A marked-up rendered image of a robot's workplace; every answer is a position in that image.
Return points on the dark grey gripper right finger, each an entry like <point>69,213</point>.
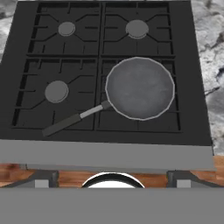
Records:
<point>182,178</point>

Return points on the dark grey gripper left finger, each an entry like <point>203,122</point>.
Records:
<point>43,178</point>

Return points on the grey frying pan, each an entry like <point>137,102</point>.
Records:
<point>140,87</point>

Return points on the black gas stove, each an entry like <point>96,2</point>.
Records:
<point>87,73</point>

